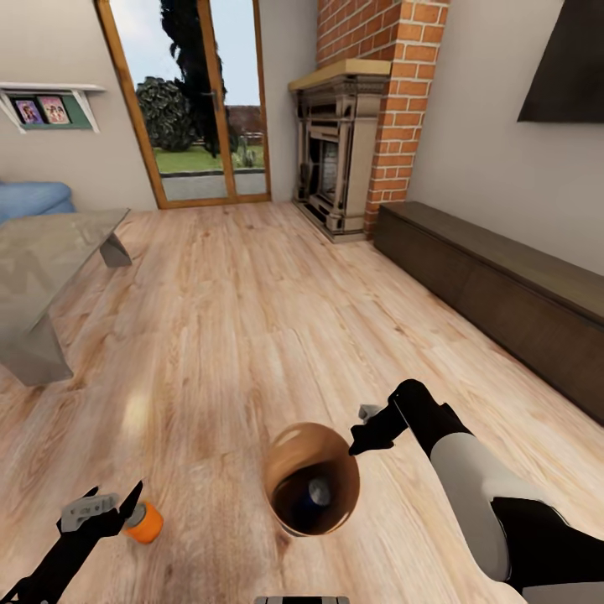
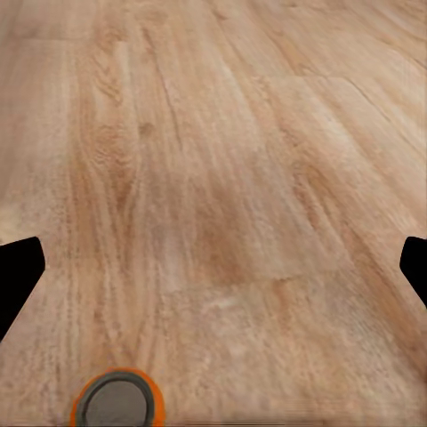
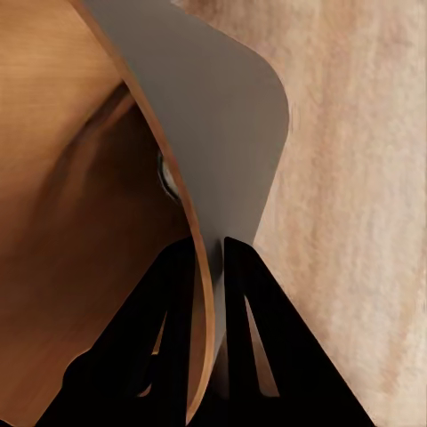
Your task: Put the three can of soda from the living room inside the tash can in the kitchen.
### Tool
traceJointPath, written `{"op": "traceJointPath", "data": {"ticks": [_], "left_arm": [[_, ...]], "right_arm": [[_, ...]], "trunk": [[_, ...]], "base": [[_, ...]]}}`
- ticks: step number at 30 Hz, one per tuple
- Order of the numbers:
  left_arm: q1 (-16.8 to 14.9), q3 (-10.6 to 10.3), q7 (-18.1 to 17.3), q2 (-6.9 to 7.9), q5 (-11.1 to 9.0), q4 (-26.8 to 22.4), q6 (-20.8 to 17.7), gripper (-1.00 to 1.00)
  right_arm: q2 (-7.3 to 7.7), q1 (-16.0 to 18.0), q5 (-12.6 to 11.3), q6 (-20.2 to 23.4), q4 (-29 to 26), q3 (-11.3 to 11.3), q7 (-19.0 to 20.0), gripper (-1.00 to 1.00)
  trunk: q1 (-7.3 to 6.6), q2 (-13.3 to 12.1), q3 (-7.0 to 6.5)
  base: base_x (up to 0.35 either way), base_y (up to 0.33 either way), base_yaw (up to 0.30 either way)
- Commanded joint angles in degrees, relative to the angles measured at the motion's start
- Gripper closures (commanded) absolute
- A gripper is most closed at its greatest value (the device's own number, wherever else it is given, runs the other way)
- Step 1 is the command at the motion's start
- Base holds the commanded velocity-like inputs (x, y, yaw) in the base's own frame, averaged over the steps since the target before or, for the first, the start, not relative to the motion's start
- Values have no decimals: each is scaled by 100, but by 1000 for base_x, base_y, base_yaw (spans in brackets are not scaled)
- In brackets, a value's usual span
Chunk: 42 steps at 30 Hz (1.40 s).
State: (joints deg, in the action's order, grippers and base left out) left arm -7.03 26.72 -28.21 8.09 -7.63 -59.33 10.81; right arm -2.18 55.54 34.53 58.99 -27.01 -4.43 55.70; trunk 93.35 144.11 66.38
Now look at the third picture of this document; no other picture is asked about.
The trash can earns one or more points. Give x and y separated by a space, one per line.
90 90

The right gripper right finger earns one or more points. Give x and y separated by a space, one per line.
312 392

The can of soda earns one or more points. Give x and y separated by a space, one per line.
166 178

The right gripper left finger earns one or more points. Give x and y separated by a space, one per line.
102 392

